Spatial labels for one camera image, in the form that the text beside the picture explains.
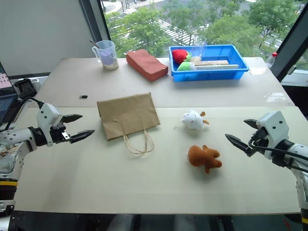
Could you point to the black power adapter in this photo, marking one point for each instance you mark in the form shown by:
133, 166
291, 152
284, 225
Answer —
25, 87

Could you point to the small black plug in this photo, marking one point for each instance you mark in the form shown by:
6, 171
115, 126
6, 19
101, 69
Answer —
83, 97

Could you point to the clear measuring jug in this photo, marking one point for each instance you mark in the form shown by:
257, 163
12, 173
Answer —
108, 55

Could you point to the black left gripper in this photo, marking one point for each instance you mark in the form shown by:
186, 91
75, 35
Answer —
57, 134

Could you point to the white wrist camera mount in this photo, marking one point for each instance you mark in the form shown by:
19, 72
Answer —
47, 114
276, 125

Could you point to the clear plastic cup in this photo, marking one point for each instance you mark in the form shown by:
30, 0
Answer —
199, 48

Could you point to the stirring stick in jug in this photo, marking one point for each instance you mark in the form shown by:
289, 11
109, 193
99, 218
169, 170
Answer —
93, 43

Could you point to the red plush strawberry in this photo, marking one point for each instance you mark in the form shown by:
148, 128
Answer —
180, 55

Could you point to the brown plush toy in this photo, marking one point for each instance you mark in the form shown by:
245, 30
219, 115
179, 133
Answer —
202, 156

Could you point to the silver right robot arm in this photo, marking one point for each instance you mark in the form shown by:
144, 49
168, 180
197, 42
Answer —
300, 154

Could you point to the red brick-like block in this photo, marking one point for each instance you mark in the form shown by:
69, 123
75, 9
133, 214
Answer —
146, 65

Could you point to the green plush toy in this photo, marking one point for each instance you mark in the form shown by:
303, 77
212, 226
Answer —
184, 66

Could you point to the wooden block with holes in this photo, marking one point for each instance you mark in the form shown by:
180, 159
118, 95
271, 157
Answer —
214, 63

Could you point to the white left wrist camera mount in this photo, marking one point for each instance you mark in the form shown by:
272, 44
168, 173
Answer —
47, 114

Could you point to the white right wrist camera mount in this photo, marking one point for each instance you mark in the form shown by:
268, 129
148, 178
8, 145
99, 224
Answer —
276, 125

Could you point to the white plush toy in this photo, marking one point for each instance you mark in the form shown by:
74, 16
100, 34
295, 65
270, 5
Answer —
192, 120

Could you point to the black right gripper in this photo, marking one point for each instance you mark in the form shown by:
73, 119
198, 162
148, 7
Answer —
261, 139

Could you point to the black window frame post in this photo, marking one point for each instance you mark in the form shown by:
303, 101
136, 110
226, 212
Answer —
288, 45

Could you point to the plastic bottle with red cap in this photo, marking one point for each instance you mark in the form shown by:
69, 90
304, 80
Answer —
271, 59

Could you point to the open laptop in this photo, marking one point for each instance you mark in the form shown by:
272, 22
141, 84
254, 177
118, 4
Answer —
6, 96

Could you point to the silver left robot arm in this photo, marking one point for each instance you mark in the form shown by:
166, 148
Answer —
12, 139

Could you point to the clear crumpled plastic wrap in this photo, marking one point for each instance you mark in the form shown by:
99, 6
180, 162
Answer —
275, 97

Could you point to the blue plastic bin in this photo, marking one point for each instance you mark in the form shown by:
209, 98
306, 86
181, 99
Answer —
209, 74

